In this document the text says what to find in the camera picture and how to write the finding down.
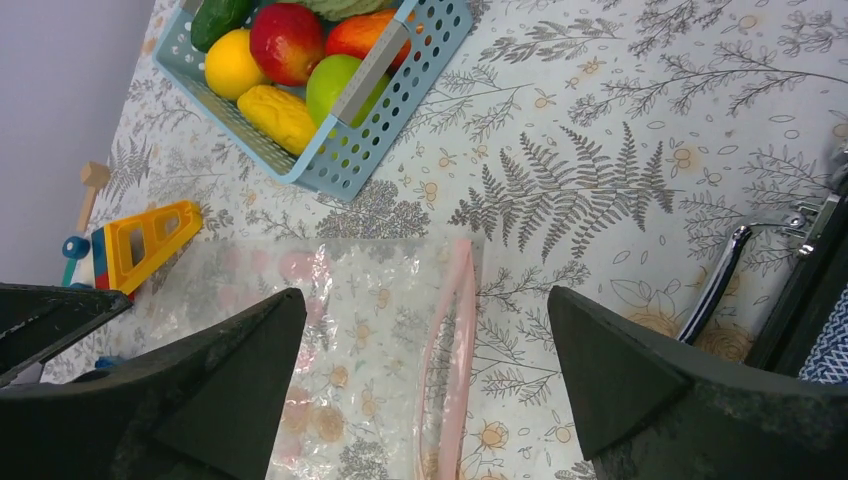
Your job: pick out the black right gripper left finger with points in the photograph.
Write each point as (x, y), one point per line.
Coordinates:
(206, 406)

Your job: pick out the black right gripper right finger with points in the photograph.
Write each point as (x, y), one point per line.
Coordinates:
(647, 406)

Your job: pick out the clear pink zip top bag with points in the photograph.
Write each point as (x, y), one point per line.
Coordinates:
(380, 382)

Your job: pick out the yellow corn cob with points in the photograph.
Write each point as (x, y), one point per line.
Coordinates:
(280, 115)

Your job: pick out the yellow lemon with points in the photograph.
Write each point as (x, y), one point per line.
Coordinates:
(230, 69)

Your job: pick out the green apple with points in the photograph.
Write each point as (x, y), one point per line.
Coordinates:
(327, 82)

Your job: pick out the red apple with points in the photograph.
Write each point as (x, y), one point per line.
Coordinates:
(287, 42)

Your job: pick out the light green long gourd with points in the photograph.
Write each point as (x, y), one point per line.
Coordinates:
(337, 10)

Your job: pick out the black open carrying case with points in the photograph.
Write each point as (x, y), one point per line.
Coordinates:
(805, 333)

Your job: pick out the yellow toy truck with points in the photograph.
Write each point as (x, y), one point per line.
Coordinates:
(123, 254)

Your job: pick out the wooden toy hammer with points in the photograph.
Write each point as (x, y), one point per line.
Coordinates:
(94, 177)

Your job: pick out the light blue plastic basket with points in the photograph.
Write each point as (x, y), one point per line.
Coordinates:
(368, 116)

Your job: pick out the dark green cucumber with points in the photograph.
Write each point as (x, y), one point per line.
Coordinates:
(215, 18)

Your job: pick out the red orange mango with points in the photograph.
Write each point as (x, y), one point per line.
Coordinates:
(349, 42)

